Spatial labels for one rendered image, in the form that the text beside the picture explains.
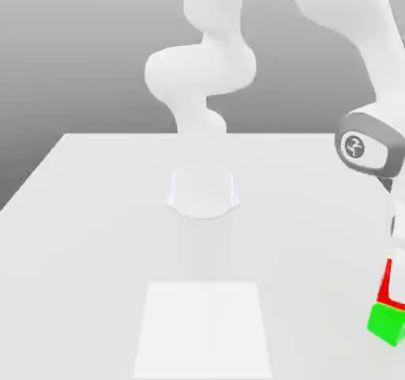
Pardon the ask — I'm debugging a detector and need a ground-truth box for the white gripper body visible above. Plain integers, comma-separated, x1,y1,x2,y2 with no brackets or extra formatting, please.
389,192,405,252

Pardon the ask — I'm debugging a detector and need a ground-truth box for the small red cube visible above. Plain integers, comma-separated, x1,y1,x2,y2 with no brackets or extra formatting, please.
376,257,405,312

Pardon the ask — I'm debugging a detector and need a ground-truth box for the small green cube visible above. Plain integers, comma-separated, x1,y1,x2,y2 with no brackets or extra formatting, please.
366,302,405,348

